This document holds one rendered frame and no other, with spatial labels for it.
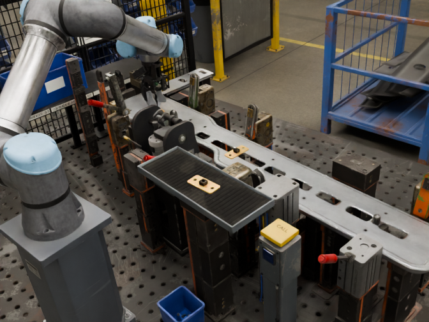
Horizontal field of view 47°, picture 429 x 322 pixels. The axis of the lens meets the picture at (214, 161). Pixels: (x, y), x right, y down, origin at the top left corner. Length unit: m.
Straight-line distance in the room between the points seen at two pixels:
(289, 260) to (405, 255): 0.32
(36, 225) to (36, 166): 0.16
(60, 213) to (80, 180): 0.97
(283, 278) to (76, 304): 0.55
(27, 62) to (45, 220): 0.40
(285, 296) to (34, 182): 0.63
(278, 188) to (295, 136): 1.06
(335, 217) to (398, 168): 0.82
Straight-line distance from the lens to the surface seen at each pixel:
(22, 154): 1.16
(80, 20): 1.33
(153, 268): 1.68
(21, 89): 1.32
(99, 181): 2.16
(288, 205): 1.30
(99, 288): 1.39
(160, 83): 1.87
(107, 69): 2.38
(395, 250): 1.30
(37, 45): 1.36
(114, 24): 1.36
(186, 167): 1.29
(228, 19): 4.69
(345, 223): 1.35
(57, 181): 1.20
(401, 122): 3.64
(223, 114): 1.91
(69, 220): 1.24
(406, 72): 3.55
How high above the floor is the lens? 1.86
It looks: 33 degrees down
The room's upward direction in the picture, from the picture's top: 5 degrees counter-clockwise
